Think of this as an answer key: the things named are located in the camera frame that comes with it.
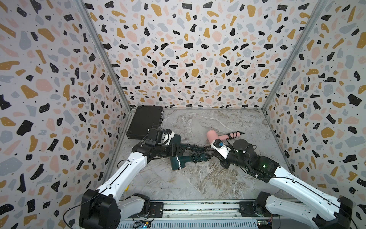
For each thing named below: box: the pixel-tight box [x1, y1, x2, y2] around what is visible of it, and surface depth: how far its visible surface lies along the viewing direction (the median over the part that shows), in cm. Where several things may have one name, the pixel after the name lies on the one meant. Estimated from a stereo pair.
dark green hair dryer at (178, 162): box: [170, 152, 213, 171], surface depth 74 cm
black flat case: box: [126, 104, 164, 140], surface depth 112 cm
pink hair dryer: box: [206, 129, 241, 145], surface depth 102 cm
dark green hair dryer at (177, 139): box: [169, 134, 182, 144], surface depth 101 cm
